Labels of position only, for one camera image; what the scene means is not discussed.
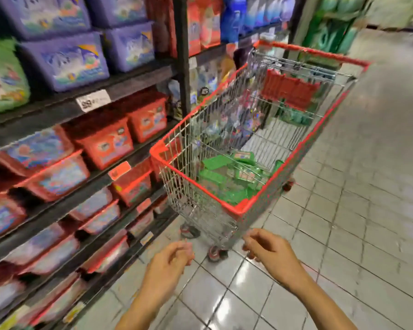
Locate red-trimmed wire shopping cart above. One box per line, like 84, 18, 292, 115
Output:
149, 40, 371, 262

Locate pile of green packets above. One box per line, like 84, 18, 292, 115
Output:
197, 151, 285, 206

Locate row of green bottles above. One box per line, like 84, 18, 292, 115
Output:
302, 0, 367, 56

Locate orange price tag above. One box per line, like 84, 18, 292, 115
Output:
108, 161, 132, 181

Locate row of red detergent packets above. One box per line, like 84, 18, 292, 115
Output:
168, 0, 225, 59

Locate person's left forearm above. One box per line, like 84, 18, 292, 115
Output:
115, 289, 175, 330

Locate person's right hand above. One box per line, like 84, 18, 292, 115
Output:
242, 228, 318, 294

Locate purple detergent tub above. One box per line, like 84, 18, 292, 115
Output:
18, 32, 110, 93
85, 0, 149, 29
0, 0, 91, 41
103, 21, 156, 73

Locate row of pale refill pouches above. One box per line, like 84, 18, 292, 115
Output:
168, 55, 238, 118

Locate green detergent bag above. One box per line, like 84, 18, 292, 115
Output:
0, 38, 31, 117

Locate stacks of red detergent tubs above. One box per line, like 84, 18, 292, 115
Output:
0, 96, 170, 330

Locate person's left hand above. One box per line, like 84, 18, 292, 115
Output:
142, 240, 195, 307

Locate white price tag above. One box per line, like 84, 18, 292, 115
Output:
75, 89, 112, 113

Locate row of blue detergent packets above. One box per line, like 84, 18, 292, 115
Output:
221, 0, 297, 44

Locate black metal shelving unit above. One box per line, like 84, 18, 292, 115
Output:
0, 0, 308, 330

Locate person's right forearm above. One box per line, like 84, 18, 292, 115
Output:
288, 276, 359, 330

